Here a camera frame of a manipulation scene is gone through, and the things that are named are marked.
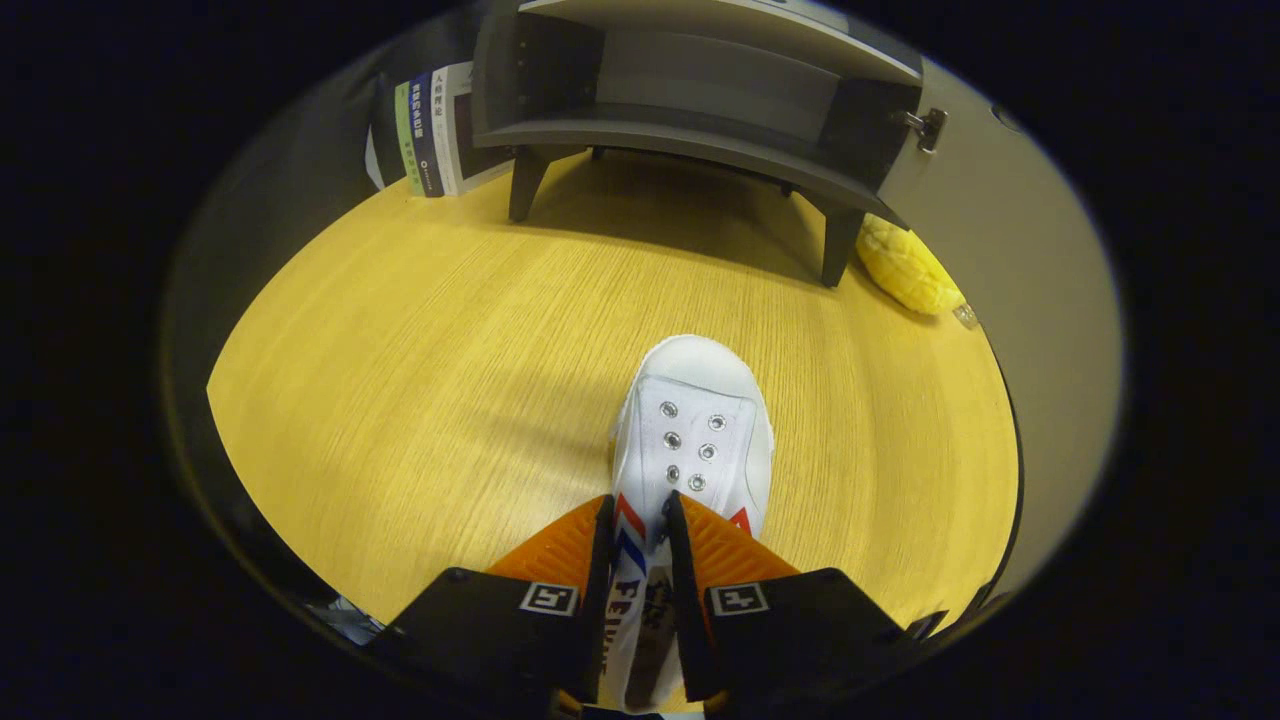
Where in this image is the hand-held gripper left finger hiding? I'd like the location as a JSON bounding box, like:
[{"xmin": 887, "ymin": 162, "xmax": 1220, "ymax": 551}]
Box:
[{"xmin": 370, "ymin": 493, "xmax": 616, "ymax": 720}]

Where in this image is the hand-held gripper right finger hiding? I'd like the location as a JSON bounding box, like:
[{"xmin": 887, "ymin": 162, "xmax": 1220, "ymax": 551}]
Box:
[{"xmin": 665, "ymin": 490, "xmax": 911, "ymax": 703}]

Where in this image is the white canvas shoe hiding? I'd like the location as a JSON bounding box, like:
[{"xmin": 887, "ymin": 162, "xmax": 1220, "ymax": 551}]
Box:
[{"xmin": 597, "ymin": 335, "xmax": 776, "ymax": 713}]

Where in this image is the grey shoe cabinet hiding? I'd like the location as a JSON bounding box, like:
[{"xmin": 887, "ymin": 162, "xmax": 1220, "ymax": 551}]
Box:
[{"xmin": 470, "ymin": 0, "xmax": 926, "ymax": 289}]

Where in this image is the yellow plush toy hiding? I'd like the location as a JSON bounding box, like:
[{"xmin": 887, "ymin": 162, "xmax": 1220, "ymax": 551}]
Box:
[{"xmin": 857, "ymin": 213, "xmax": 966, "ymax": 316}]

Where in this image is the dark blue book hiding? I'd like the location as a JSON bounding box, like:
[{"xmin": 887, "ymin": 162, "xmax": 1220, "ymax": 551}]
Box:
[{"xmin": 408, "ymin": 72, "xmax": 448, "ymax": 198}]

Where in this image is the black backdrop cloth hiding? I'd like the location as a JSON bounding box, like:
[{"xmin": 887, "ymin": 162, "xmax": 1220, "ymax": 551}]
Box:
[{"xmin": 165, "ymin": 15, "xmax": 481, "ymax": 331}]

